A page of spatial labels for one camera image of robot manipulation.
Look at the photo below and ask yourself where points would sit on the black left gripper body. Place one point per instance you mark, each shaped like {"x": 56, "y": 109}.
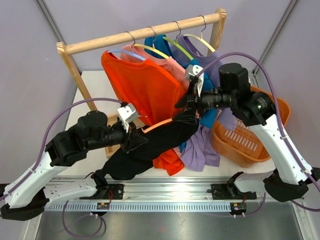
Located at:
{"x": 126, "y": 145}

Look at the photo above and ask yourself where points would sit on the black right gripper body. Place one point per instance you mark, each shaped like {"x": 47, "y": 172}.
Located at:
{"x": 195, "y": 102}

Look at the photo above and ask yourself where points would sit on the black t-shirt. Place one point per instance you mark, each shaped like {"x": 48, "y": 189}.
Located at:
{"x": 125, "y": 166}

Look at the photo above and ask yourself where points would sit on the orange t-shirt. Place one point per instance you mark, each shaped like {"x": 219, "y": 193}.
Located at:
{"x": 153, "y": 91}

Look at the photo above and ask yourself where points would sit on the pink t-shirt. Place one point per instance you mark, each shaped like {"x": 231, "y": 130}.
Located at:
{"x": 170, "y": 65}

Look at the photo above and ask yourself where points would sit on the yellow plastic hanger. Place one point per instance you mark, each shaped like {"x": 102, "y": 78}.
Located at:
{"x": 151, "y": 48}

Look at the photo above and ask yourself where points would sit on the light blue plastic hanger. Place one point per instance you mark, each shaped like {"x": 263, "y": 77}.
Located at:
{"x": 129, "y": 53}

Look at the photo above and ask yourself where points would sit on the orange plastic hanger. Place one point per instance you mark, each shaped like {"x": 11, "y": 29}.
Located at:
{"x": 164, "y": 122}

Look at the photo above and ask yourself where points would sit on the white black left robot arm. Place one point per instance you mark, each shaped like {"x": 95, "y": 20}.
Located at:
{"x": 28, "y": 200}

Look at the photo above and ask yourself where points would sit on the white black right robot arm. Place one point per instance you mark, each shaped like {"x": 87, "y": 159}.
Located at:
{"x": 260, "y": 113}

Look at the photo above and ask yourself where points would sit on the blue t-shirt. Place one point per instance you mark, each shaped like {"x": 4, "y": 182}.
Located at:
{"x": 211, "y": 75}

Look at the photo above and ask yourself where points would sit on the purple t-shirt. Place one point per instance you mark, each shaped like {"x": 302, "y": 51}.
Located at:
{"x": 197, "y": 151}

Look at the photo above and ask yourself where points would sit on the green plastic hanger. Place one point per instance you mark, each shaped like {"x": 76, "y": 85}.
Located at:
{"x": 176, "y": 44}

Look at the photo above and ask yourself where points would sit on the cream plastic hanger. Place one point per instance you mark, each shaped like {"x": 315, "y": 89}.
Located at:
{"x": 200, "y": 38}

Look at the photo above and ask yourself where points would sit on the wooden clothes rack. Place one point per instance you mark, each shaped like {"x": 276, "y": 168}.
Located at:
{"x": 217, "y": 19}

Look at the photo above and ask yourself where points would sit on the orange laundry basket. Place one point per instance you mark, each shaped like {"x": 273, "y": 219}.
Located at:
{"x": 241, "y": 145}

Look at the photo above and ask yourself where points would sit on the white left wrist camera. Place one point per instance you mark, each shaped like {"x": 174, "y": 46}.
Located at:
{"x": 127, "y": 114}

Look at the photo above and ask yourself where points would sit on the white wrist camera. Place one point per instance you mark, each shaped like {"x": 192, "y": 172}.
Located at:
{"x": 195, "y": 79}
{"x": 127, "y": 114}

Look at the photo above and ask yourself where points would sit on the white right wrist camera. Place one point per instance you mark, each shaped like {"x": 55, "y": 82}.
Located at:
{"x": 195, "y": 79}

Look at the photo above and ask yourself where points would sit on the aluminium mounting rail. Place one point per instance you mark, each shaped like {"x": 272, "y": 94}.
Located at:
{"x": 159, "y": 189}

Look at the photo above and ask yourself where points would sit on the white slotted cable duct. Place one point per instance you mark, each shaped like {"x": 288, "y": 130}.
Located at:
{"x": 86, "y": 206}

